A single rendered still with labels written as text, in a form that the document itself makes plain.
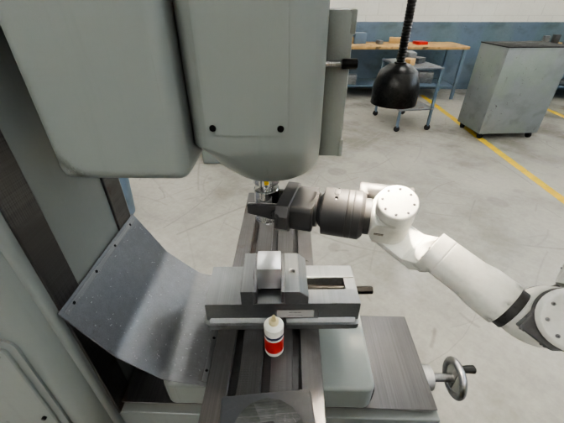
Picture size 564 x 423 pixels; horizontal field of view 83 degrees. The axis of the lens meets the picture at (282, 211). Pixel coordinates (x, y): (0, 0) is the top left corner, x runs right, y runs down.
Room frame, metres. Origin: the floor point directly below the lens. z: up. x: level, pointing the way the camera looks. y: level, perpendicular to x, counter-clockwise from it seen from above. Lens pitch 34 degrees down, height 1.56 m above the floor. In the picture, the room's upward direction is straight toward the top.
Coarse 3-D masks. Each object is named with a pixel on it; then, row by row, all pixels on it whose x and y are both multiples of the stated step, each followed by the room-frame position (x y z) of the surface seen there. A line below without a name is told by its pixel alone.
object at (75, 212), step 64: (0, 64) 0.49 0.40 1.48; (0, 128) 0.44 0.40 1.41; (0, 192) 0.39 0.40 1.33; (64, 192) 0.51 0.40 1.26; (0, 256) 0.36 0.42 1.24; (64, 256) 0.44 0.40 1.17; (0, 320) 0.34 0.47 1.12; (64, 320) 0.38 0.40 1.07; (0, 384) 0.33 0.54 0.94; (64, 384) 0.34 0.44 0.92
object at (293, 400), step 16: (224, 400) 0.21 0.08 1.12; (240, 400) 0.21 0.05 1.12; (256, 400) 0.21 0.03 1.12; (272, 400) 0.20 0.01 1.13; (288, 400) 0.21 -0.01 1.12; (304, 400) 0.21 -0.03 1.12; (224, 416) 0.19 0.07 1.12; (240, 416) 0.19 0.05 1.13; (256, 416) 0.19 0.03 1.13; (272, 416) 0.19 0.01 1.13; (288, 416) 0.19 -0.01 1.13; (304, 416) 0.19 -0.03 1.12
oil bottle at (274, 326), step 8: (272, 320) 0.40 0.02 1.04; (280, 320) 0.42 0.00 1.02; (264, 328) 0.40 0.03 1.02; (272, 328) 0.39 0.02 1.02; (280, 328) 0.40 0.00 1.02; (264, 336) 0.40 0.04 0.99; (272, 336) 0.39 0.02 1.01; (280, 336) 0.39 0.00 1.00; (264, 344) 0.40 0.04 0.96; (272, 344) 0.39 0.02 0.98; (280, 344) 0.39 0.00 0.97; (272, 352) 0.39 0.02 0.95; (280, 352) 0.39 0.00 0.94
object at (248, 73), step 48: (192, 0) 0.42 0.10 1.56; (240, 0) 0.42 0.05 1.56; (288, 0) 0.42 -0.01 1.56; (192, 48) 0.43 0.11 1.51; (240, 48) 0.42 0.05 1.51; (288, 48) 0.42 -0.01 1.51; (192, 96) 0.43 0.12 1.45; (240, 96) 0.42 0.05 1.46; (288, 96) 0.42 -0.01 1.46; (240, 144) 0.42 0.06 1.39; (288, 144) 0.42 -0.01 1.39
